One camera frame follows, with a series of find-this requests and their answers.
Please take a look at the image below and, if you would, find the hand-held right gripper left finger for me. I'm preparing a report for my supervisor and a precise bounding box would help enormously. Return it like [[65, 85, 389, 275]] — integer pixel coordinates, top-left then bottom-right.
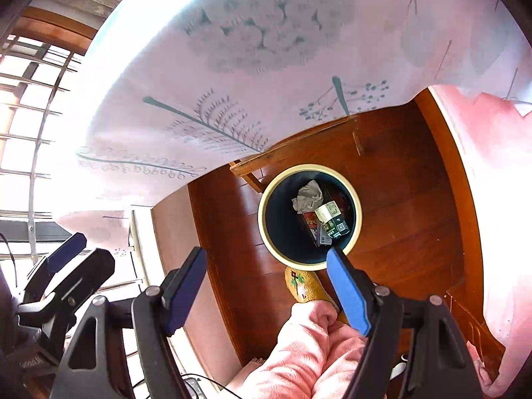
[[52, 246, 208, 399]]

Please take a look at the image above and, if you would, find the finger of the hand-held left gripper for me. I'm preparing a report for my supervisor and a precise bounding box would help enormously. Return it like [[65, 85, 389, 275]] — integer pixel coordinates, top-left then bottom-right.
[[42, 248, 116, 321], [23, 233, 88, 296]]

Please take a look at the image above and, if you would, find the yellow knitted slipper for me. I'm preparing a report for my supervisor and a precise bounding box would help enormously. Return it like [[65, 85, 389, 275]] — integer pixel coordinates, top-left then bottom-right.
[[285, 267, 345, 325]]

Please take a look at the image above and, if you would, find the dark green cream box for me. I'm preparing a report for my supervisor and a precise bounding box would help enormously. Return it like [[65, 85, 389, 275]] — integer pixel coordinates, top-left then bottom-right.
[[315, 200, 346, 237]]

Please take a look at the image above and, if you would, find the red packet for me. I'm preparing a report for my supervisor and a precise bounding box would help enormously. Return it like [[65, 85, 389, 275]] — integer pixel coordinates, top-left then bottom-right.
[[302, 210, 323, 231]]

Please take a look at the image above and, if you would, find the person's right leg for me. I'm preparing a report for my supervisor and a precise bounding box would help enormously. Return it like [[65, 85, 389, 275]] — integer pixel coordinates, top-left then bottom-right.
[[230, 299, 370, 399]]

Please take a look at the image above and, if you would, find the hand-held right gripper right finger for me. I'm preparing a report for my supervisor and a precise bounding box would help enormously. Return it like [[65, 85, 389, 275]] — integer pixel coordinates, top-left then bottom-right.
[[326, 247, 485, 399]]

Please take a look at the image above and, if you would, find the pink bed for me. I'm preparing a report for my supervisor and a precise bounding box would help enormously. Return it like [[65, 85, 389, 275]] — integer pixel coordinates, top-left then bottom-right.
[[428, 84, 532, 397]]

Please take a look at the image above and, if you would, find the blue tree print tablecloth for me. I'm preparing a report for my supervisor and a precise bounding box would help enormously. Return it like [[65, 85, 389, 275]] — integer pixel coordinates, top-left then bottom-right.
[[54, 0, 532, 254]]

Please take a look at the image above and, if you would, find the window with metal grille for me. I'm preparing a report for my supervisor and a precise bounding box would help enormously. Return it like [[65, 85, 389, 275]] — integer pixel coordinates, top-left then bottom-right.
[[0, 29, 142, 383]]

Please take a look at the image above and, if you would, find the round dark waste bin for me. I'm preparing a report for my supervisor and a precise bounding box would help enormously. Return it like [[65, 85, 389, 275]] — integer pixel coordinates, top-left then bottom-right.
[[258, 164, 363, 266]]

